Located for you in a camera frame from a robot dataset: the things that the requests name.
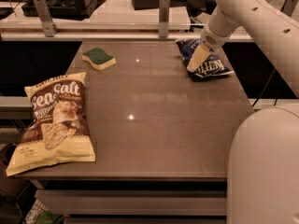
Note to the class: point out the grey table drawer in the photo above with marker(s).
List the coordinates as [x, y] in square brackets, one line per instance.
[132, 202]

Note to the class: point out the middle metal rail bracket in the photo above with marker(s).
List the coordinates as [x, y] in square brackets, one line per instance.
[164, 6]

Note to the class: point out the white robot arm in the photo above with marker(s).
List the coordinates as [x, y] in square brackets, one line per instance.
[263, 165]

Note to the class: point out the black equipment box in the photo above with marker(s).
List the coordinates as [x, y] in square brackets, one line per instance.
[77, 10]

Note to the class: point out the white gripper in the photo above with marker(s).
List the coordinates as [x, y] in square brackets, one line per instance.
[211, 38]

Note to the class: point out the blue chip bag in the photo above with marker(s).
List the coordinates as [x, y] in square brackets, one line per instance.
[213, 66]

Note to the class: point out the metal rail bracket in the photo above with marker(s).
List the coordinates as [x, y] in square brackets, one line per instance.
[164, 6]
[43, 12]

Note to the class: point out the black office chair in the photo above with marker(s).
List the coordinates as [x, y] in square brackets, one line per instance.
[196, 8]

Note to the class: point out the brown sea salt chip bag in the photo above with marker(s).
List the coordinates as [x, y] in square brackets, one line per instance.
[59, 132]

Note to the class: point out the green yellow sponge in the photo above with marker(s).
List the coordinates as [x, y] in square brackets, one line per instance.
[98, 58]

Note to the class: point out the left metal rail bracket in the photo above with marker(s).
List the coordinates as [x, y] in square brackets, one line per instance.
[43, 12]

